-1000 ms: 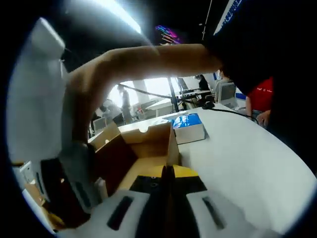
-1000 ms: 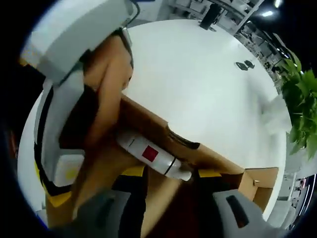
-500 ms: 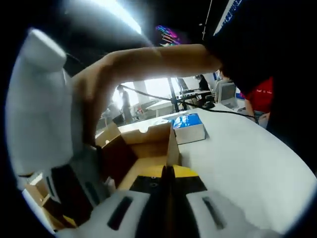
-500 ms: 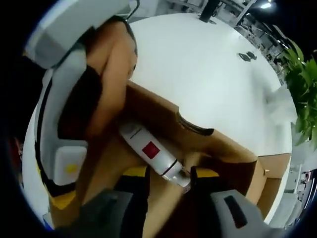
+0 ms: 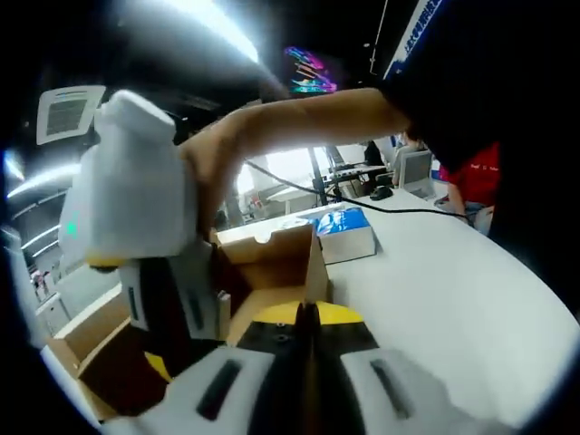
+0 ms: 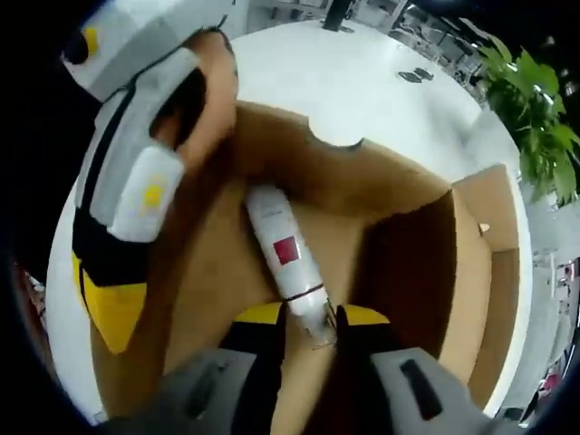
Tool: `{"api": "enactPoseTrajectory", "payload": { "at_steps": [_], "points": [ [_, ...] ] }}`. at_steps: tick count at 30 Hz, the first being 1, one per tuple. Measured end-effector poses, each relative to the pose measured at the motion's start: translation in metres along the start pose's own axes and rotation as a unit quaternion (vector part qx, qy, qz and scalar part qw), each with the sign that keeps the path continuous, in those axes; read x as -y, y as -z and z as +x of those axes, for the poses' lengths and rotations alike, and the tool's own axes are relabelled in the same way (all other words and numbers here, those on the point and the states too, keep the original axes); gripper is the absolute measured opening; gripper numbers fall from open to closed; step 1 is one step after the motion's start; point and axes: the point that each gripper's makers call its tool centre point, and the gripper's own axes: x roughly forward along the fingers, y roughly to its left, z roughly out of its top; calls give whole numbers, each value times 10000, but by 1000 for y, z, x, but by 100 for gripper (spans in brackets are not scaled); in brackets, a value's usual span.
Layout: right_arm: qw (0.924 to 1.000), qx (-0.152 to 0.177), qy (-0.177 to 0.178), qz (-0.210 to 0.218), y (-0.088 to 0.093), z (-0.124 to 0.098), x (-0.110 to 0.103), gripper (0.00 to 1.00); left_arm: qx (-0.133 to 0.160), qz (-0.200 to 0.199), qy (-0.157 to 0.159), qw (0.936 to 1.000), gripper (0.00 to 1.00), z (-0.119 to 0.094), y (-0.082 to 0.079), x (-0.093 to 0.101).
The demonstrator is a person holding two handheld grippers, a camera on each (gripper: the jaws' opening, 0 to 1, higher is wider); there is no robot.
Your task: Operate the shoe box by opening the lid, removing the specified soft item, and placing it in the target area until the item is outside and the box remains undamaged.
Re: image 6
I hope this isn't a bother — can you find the white tube with red label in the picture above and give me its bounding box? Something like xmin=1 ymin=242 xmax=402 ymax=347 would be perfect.
xmin=245 ymin=183 xmax=340 ymax=349

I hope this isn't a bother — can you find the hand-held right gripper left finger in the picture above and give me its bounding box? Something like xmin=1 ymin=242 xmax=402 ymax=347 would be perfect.
xmin=103 ymin=302 xmax=290 ymax=435

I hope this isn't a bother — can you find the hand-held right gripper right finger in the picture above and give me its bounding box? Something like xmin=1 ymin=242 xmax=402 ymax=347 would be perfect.
xmin=334 ymin=304 xmax=499 ymax=435

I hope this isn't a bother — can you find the black bottle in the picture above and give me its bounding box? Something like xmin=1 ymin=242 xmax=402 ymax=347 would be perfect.
xmin=320 ymin=0 xmax=358 ymax=33

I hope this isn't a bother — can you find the brown cardboard shoe box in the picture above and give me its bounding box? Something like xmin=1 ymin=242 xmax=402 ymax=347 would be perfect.
xmin=89 ymin=99 xmax=523 ymax=423

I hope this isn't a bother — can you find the potted green plant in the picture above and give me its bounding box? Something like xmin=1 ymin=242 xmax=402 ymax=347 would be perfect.
xmin=474 ymin=34 xmax=580 ymax=206

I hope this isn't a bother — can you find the person's left hand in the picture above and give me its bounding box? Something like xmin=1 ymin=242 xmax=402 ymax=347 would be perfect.
xmin=151 ymin=29 xmax=240 ymax=181

